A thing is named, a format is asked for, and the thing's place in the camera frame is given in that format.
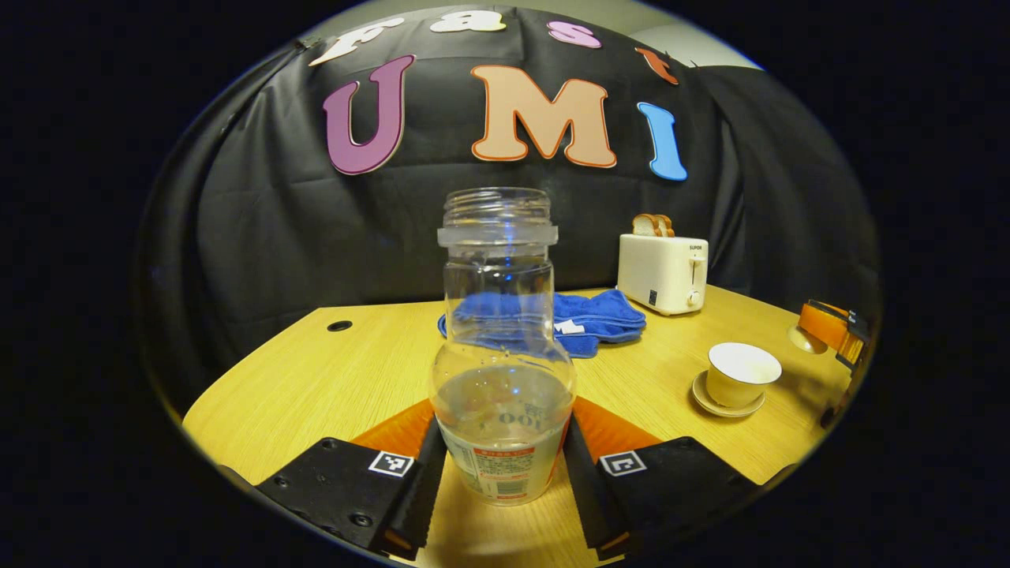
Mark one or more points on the cream ceramic teacup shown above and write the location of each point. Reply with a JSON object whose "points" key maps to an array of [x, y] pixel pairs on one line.
{"points": [[738, 383]]}

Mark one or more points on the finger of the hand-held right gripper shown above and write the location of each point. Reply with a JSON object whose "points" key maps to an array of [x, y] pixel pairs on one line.
{"points": [[856, 343], [824, 325]]}

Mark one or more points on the cream ceramic saucer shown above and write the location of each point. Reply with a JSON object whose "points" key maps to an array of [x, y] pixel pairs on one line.
{"points": [[710, 406]]}

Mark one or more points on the toast bread slice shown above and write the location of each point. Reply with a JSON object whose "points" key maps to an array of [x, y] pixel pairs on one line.
{"points": [[645, 226], [667, 226]]}

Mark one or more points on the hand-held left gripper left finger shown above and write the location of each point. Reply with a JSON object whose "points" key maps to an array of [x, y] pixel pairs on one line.
{"points": [[422, 489]]}

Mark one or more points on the blue folded towel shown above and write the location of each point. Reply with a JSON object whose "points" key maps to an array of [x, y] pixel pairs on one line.
{"points": [[600, 319]]}

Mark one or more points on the cream toaster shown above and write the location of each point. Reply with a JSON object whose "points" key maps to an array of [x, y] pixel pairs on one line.
{"points": [[659, 272]]}

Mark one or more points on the black backdrop cloth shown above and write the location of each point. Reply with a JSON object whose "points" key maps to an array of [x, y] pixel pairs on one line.
{"points": [[316, 237]]}

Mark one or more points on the clear plastic water bottle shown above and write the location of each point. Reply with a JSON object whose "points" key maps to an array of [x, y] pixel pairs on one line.
{"points": [[501, 410]]}

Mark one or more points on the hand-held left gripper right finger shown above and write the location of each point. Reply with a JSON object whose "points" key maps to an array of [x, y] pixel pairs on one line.
{"points": [[584, 489]]}

